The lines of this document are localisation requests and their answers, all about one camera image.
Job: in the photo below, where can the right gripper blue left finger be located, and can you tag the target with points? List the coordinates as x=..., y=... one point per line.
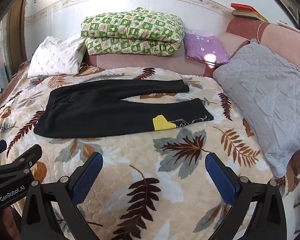
x=39, y=220

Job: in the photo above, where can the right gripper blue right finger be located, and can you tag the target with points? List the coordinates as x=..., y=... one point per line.
x=268, y=220

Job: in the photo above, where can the black pants yellow patch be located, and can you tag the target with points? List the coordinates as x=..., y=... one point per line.
x=100, y=109

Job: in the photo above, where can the white floral pillow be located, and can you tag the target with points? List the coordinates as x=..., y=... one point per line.
x=56, y=57

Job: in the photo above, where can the leaf pattern beige blanket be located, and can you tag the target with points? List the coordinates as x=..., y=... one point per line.
x=157, y=178

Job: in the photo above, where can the grey quilted pillow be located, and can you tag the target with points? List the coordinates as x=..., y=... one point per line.
x=265, y=87

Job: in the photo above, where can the pink quilted headboard cover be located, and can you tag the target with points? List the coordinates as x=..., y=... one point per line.
x=280, y=40

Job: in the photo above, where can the pink quilted mattress cover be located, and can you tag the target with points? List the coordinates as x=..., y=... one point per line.
x=178, y=62

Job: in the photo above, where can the green patterned folded quilt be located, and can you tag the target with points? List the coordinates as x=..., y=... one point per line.
x=139, y=31

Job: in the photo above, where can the purple small pillow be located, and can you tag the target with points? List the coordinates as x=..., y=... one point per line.
x=204, y=47

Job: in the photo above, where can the stack of books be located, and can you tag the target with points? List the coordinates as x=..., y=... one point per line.
x=243, y=10

